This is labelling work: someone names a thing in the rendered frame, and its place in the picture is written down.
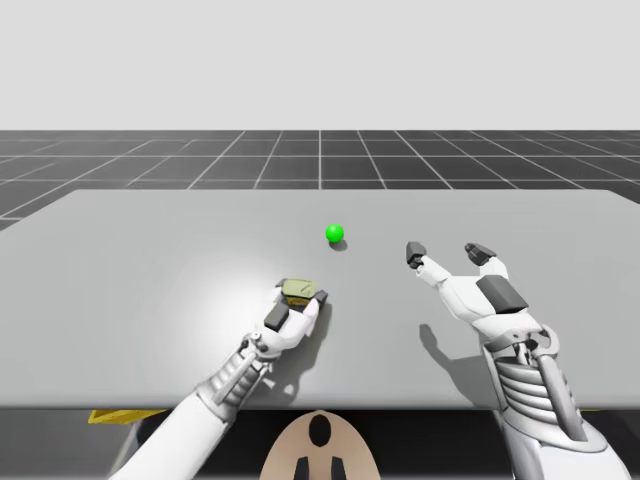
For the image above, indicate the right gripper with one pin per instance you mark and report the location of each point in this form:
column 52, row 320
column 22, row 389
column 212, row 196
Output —
column 480, row 305

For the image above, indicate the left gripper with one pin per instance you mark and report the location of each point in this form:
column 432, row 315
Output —
column 292, row 327

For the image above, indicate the green ball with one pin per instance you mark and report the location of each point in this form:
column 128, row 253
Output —
column 334, row 232

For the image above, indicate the tan robot part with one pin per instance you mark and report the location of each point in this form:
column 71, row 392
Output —
column 320, row 450

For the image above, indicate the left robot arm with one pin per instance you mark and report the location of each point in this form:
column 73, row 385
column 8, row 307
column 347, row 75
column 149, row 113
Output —
column 190, row 425

